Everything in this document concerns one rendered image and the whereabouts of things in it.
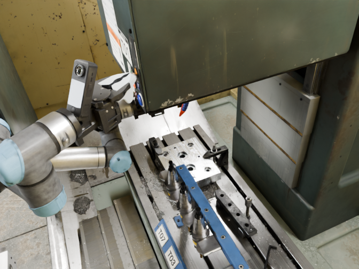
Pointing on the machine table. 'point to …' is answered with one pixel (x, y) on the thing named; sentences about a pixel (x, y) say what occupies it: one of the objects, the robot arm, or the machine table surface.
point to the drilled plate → (200, 164)
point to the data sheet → (110, 15)
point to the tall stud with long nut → (248, 206)
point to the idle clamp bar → (231, 208)
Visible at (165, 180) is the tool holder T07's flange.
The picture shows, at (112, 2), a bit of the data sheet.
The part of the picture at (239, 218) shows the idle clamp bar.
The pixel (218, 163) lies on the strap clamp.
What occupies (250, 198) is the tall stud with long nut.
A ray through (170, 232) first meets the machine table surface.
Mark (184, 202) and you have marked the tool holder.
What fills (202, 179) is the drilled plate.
